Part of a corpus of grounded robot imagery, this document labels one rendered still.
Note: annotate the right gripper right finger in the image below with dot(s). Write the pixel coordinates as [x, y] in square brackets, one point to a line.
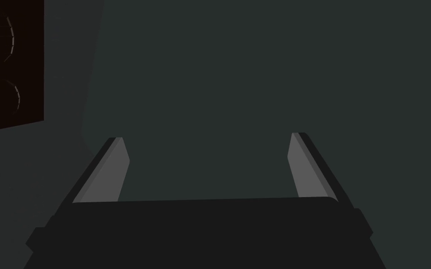
[309, 172]

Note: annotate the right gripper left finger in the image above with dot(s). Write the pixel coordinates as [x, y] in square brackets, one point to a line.
[105, 175]

